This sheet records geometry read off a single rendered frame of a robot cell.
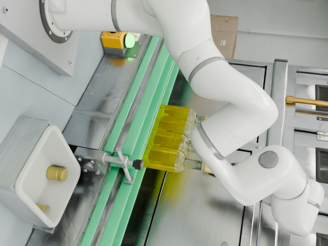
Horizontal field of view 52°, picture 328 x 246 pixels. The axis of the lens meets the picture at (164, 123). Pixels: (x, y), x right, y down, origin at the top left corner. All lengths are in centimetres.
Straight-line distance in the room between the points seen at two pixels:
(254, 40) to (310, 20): 118
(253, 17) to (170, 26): 639
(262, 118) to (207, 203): 55
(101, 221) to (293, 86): 95
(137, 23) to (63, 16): 17
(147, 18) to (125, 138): 36
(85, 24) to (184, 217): 65
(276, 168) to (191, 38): 29
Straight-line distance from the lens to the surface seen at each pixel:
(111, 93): 105
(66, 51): 91
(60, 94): 97
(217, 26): 548
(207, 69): 63
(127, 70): 111
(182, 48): 65
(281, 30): 675
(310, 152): 133
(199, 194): 114
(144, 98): 104
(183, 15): 62
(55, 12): 84
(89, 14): 80
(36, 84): 88
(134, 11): 77
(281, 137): 129
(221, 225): 110
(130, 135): 96
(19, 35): 76
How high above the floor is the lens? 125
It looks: 13 degrees down
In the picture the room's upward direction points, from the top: 99 degrees clockwise
